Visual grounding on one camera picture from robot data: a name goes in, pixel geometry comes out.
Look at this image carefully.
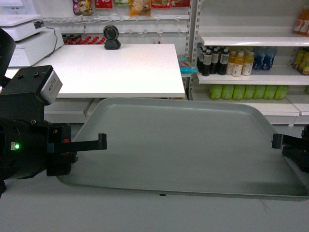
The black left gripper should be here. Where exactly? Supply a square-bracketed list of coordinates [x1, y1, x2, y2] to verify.
[0, 120, 107, 179]

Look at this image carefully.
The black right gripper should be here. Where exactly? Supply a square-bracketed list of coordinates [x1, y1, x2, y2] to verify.
[271, 124, 309, 173]

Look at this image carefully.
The grey rectangular serving tray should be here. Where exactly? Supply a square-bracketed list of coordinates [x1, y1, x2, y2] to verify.
[59, 98, 309, 201]

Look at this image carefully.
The white checkout counter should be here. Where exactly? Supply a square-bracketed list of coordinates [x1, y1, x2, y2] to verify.
[4, 43, 186, 99]

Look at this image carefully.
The white metal shelf unit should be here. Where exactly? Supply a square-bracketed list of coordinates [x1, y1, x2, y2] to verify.
[189, 0, 309, 126]

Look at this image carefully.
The black round barcode scanner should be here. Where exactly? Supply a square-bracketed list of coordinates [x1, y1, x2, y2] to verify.
[103, 25, 121, 50]

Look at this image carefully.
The teal snack package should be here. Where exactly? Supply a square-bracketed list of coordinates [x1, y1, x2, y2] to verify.
[177, 54, 198, 74]

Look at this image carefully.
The red snack bag hanging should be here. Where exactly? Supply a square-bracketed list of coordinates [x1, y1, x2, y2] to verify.
[95, 0, 112, 9]

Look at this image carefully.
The yellow snack bag hanging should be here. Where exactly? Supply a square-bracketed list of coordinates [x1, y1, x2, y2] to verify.
[129, 0, 152, 17]

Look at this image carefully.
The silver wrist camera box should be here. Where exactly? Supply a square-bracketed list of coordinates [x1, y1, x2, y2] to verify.
[40, 71, 63, 105]

